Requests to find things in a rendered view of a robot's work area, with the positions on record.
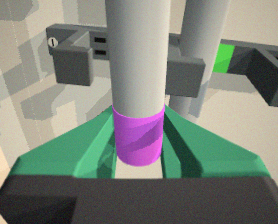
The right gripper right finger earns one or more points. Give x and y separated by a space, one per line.
202 153

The beige wall panel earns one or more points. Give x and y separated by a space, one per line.
34 108

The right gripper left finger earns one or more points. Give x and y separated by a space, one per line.
75 152

